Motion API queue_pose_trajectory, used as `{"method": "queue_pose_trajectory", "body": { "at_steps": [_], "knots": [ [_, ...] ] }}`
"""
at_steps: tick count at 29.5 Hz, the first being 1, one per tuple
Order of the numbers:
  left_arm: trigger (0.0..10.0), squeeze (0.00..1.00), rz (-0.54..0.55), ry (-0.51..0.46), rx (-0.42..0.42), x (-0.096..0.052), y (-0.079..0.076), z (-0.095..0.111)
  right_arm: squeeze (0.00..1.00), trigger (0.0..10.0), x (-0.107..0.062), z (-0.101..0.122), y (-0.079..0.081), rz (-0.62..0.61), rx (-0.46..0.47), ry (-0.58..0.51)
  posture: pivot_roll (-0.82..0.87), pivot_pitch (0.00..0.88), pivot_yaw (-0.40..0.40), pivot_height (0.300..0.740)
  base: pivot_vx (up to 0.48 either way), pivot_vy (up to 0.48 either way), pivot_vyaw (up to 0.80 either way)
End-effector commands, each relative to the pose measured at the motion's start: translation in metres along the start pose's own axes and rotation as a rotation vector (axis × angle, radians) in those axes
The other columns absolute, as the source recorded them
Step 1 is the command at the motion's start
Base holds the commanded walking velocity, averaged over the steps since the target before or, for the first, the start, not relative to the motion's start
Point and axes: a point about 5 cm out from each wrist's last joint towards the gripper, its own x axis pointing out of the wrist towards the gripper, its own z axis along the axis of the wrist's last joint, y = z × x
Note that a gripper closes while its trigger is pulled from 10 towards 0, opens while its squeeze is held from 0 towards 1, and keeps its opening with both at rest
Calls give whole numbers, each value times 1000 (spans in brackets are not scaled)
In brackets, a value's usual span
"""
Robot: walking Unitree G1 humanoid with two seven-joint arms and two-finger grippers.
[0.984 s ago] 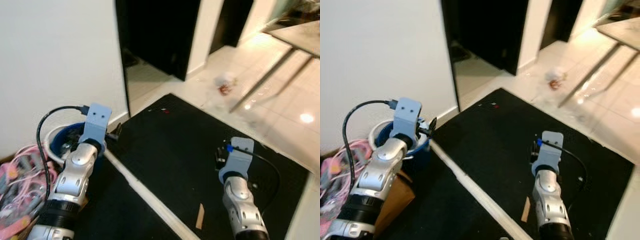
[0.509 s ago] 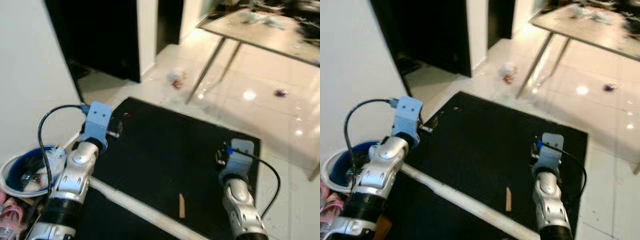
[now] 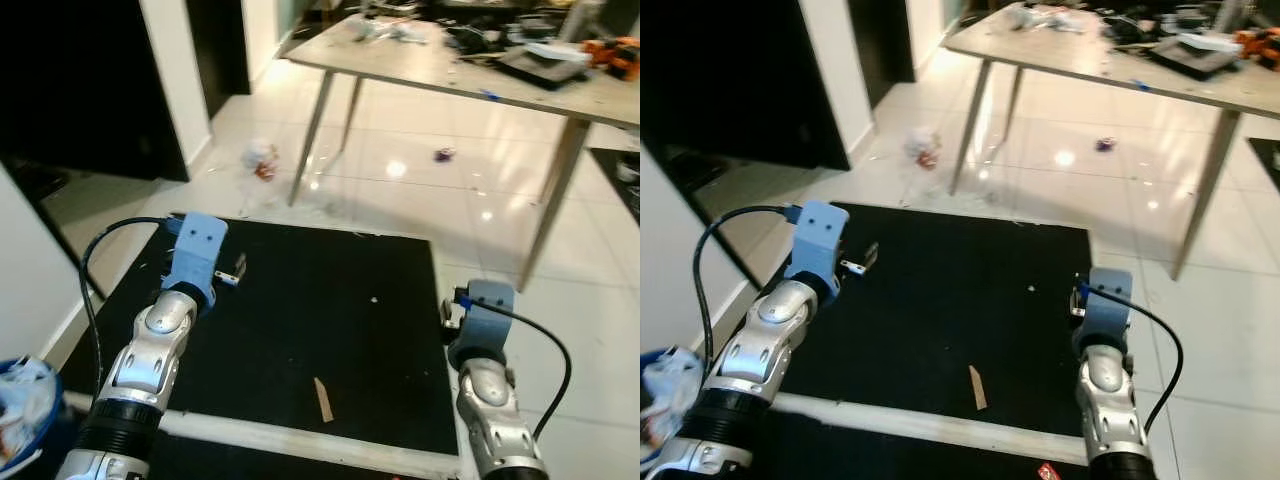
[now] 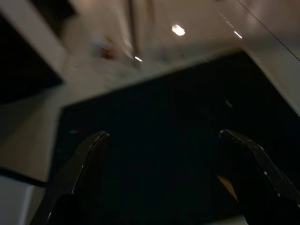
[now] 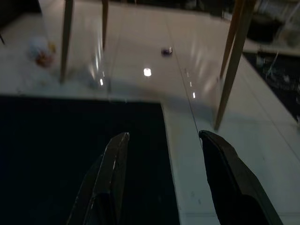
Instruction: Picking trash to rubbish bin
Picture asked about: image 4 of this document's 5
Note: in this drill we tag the black floor mat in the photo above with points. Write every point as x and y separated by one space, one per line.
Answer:
164 117

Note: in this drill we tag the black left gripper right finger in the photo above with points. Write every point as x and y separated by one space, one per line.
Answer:
262 187

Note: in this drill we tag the light wooden table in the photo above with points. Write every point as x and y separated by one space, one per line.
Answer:
135 35

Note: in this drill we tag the white plastic trash bag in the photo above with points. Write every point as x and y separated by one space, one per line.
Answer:
103 48

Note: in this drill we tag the dark cabinet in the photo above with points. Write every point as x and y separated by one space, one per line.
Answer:
21 65

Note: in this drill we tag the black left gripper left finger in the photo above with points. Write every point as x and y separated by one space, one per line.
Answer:
77 182

